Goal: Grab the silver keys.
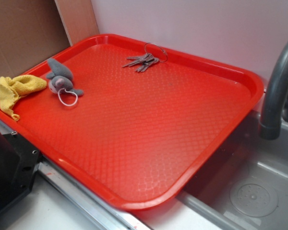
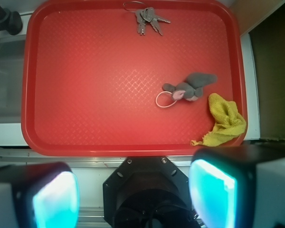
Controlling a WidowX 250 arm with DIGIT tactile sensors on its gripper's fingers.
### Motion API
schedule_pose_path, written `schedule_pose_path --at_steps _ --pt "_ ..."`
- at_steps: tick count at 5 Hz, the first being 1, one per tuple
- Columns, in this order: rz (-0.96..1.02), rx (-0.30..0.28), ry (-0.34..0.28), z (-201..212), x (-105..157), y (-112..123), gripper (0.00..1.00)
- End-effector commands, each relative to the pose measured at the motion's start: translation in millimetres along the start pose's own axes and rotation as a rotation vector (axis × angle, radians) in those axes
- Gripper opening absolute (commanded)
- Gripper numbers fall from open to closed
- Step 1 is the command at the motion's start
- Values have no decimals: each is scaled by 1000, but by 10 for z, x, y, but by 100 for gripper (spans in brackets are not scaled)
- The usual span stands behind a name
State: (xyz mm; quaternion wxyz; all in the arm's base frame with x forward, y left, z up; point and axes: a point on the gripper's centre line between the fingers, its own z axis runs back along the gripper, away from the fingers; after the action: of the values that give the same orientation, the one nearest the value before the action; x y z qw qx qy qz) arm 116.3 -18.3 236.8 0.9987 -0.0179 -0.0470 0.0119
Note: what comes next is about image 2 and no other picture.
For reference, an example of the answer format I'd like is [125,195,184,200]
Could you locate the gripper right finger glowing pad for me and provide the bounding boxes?
[189,143,285,228]

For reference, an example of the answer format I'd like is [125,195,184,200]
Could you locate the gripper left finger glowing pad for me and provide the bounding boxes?
[0,162,80,228]

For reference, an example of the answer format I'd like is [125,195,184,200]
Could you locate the silver keys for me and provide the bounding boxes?
[123,0,171,36]

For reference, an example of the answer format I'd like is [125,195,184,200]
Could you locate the yellow cloth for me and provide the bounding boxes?
[190,93,247,147]

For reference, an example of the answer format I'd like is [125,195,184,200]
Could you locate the grey plush mouse toy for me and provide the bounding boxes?
[155,72,218,108]

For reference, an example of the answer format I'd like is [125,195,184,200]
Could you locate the red plastic tray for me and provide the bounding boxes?
[21,0,247,157]

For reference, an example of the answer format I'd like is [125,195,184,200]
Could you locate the grey sink basin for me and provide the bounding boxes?
[0,39,25,124]

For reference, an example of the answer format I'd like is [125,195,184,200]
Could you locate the brown cardboard panel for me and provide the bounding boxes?
[230,0,285,141]

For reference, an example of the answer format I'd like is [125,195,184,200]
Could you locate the grey faucet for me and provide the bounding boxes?
[0,6,23,36]

